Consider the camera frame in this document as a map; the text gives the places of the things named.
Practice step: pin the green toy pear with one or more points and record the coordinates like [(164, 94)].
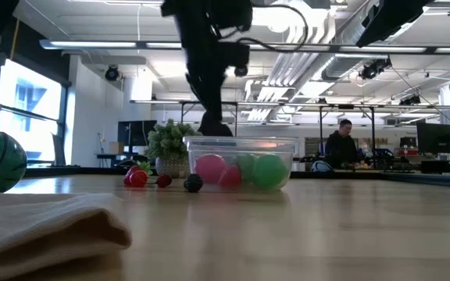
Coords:
[(270, 171)]

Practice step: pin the person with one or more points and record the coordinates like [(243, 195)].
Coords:
[(341, 150)]

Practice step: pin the beige folded cloth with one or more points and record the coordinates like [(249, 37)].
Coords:
[(33, 226)]

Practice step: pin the white blue round object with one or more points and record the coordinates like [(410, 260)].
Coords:
[(322, 166)]

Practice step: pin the dark distant desk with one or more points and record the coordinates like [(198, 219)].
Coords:
[(443, 167)]

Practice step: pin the overhead LED light bar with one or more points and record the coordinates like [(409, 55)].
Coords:
[(92, 44)]

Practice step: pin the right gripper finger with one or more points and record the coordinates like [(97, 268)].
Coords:
[(385, 31), (375, 19)]

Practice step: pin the black toy blackberry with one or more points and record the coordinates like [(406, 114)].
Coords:
[(193, 183)]

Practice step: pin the office chair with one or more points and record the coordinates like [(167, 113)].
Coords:
[(59, 150)]

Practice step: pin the large bright window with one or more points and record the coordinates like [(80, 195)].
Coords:
[(29, 93)]

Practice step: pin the black computer monitor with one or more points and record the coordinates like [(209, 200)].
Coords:
[(135, 132), (438, 138)]

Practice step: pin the potted artificial green plant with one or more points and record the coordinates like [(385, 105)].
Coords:
[(166, 140)]

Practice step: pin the red toy strawberry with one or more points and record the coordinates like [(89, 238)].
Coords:
[(231, 178)]

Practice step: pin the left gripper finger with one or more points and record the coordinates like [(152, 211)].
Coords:
[(201, 97), (217, 101)]

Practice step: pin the black ceiling-mounted camera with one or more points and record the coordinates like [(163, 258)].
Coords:
[(373, 69), (111, 73), (241, 71), (410, 100)]

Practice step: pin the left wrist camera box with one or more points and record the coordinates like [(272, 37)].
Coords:
[(234, 56)]

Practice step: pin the black metal gantry frame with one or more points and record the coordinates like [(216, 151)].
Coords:
[(346, 106)]

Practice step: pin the red toy cherry tomato cluster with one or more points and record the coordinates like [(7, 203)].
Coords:
[(138, 178)]

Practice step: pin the clear plastic tupperware container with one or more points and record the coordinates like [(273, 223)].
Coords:
[(248, 140)]

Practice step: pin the small red toy cherry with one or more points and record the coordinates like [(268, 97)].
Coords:
[(164, 181)]

